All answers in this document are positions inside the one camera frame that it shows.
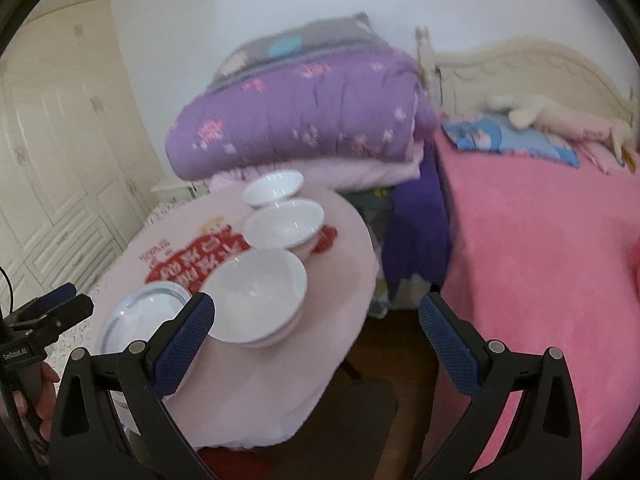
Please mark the pink bed blanket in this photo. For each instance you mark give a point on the pink bed blanket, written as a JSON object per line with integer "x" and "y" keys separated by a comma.
{"x": 525, "y": 260}

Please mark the dark purple cloth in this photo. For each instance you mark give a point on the dark purple cloth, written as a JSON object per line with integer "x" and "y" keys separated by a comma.
{"x": 415, "y": 240}

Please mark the pink printed round tablecloth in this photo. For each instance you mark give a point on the pink printed round tablecloth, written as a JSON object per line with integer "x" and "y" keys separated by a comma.
{"x": 280, "y": 385}

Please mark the grey floral pillow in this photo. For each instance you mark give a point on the grey floral pillow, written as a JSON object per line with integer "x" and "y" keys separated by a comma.
{"x": 300, "y": 42}

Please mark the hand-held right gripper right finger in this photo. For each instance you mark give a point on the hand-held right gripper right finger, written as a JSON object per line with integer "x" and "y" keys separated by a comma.
{"x": 445, "y": 345}

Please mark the white heart-print sheet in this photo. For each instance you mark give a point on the white heart-print sheet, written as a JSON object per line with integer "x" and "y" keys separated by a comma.
{"x": 60, "y": 346}

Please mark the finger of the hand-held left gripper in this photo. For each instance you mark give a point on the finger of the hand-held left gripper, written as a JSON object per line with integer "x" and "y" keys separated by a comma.
{"x": 55, "y": 292}
{"x": 75, "y": 307}

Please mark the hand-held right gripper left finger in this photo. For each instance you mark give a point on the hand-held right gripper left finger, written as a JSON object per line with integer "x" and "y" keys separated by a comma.
{"x": 185, "y": 345}

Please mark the cream bed headboard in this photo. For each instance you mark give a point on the cream bed headboard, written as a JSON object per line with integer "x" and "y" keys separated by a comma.
{"x": 530, "y": 70}

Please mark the blue cartoon pillow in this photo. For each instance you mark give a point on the blue cartoon pillow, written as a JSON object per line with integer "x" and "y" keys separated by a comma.
{"x": 495, "y": 135}

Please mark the pale pink folded blanket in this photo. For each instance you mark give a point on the pale pink folded blanket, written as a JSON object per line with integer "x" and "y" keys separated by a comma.
{"x": 370, "y": 170}

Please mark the white ceramic bowl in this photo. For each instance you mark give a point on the white ceramic bowl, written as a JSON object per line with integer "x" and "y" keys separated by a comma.
{"x": 255, "y": 290}
{"x": 272, "y": 187}
{"x": 282, "y": 225}

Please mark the cream nightstand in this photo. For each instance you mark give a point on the cream nightstand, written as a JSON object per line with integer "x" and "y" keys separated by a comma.
{"x": 172, "y": 191}

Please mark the cream panelled wardrobe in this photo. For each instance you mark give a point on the cream panelled wardrobe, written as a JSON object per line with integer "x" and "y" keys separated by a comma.
{"x": 60, "y": 160}

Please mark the purple floral quilt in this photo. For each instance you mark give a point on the purple floral quilt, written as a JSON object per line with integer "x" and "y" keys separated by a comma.
{"x": 310, "y": 110}

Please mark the pink printed pillow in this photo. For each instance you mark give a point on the pink printed pillow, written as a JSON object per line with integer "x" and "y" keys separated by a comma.
{"x": 600, "y": 155}

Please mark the white plate grey rim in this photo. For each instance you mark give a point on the white plate grey rim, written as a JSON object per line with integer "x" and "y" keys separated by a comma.
{"x": 140, "y": 310}

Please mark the person's left hand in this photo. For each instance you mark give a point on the person's left hand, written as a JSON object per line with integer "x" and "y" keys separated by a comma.
{"x": 49, "y": 385}

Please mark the cream plush toy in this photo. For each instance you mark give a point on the cream plush toy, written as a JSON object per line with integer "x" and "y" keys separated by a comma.
{"x": 565, "y": 120}

